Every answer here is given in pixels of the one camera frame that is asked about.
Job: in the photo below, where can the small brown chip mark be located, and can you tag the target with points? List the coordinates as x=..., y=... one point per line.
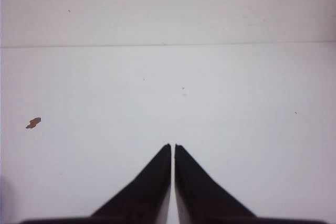
x=33, y=123

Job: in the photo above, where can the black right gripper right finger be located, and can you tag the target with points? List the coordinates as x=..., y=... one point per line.
x=199, y=198

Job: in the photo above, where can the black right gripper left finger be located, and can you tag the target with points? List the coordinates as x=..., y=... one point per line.
x=146, y=198

